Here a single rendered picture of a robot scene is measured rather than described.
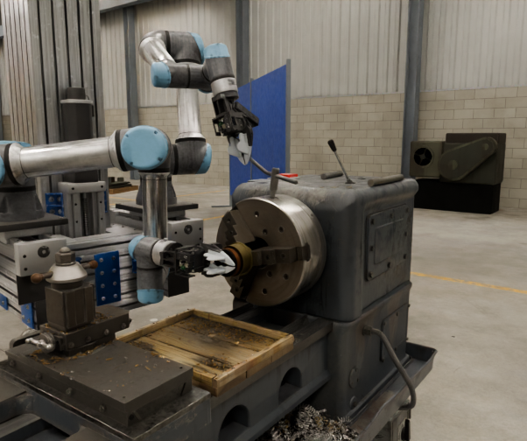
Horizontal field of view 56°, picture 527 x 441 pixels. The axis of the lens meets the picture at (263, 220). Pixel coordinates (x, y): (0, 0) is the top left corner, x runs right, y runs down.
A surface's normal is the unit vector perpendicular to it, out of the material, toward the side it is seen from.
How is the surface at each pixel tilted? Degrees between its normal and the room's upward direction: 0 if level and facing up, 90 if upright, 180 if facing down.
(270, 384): 88
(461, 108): 90
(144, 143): 89
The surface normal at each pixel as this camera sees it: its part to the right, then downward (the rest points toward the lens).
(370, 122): -0.61, 0.13
